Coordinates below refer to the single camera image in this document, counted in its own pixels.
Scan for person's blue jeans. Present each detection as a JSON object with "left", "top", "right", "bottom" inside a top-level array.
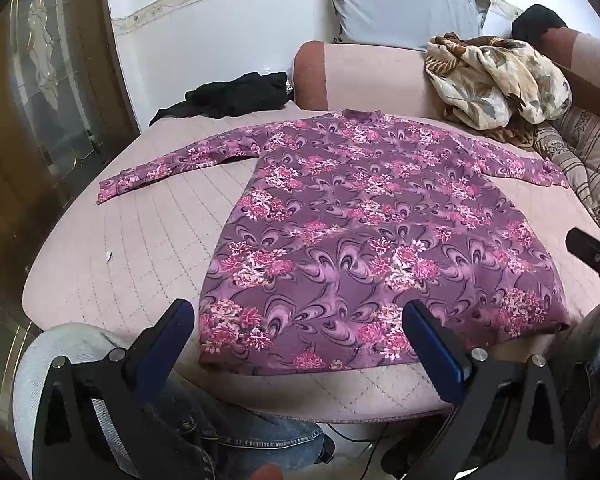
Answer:
[{"left": 150, "top": 295, "right": 600, "bottom": 480}]

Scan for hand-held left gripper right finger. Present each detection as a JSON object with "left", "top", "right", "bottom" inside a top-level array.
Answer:
[{"left": 401, "top": 299, "right": 573, "bottom": 480}]

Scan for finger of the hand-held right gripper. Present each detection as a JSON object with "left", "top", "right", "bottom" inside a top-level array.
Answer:
[{"left": 565, "top": 227, "right": 600, "bottom": 301}]

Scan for black cloth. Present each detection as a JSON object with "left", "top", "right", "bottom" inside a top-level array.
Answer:
[
  {"left": 511, "top": 4, "right": 568, "bottom": 46},
  {"left": 149, "top": 71, "right": 289, "bottom": 127}
]

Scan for grey pillow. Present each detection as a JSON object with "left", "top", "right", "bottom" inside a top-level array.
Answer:
[{"left": 324, "top": 0, "right": 491, "bottom": 53}]

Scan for wooden door with glass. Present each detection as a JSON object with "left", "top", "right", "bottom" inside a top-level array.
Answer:
[{"left": 0, "top": 0, "right": 141, "bottom": 461}]

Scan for beige floral blanket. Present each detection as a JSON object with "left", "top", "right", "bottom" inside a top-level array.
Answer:
[{"left": 424, "top": 33, "right": 573, "bottom": 148}]

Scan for pink bolster cushion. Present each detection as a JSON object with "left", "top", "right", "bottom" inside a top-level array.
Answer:
[{"left": 293, "top": 40, "right": 461, "bottom": 121}]

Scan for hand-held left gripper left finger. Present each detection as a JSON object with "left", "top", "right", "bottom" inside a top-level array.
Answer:
[{"left": 32, "top": 299, "right": 216, "bottom": 480}]

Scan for striped patterned cushion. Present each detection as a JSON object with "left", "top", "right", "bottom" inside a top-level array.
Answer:
[{"left": 532, "top": 107, "right": 600, "bottom": 246}]

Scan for pink quilted bed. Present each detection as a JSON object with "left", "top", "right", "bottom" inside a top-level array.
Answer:
[{"left": 24, "top": 102, "right": 600, "bottom": 423}]

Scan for purple floral dress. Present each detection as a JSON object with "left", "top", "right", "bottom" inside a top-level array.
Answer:
[{"left": 96, "top": 108, "right": 572, "bottom": 376}]

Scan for black cable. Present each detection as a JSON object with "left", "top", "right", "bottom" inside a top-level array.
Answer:
[{"left": 325, "top": 422, "right": 381, "bottom": 445}]

